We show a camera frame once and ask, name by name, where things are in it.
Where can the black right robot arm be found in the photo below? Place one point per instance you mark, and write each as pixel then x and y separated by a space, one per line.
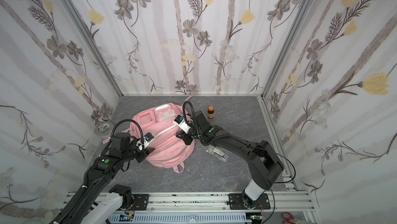
pixel 264 164

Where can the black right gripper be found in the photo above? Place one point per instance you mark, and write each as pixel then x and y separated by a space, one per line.
pixel 185 135

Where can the pink student backpack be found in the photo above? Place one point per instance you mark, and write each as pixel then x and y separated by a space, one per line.
pixel 170 151

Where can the clear tape roll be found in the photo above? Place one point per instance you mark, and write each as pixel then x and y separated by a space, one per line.
pixel 104 129

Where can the small brown orange-capped bottle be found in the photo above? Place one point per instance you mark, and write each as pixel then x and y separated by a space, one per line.
pixel 210 112

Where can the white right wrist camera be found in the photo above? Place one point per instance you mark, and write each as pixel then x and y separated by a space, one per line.
pixel 182 124

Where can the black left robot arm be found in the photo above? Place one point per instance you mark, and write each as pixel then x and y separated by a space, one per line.
pixel 120 150

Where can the red scissors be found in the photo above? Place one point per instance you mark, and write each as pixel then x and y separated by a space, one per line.
pixel 288 218

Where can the clear plastic pencil case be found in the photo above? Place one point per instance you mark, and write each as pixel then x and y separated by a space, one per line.
pixel 217 152

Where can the aluminium mounting rail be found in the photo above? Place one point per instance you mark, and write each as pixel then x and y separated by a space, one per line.
pixel 212 207

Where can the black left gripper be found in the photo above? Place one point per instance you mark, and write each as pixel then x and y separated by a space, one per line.
pixel 140 152

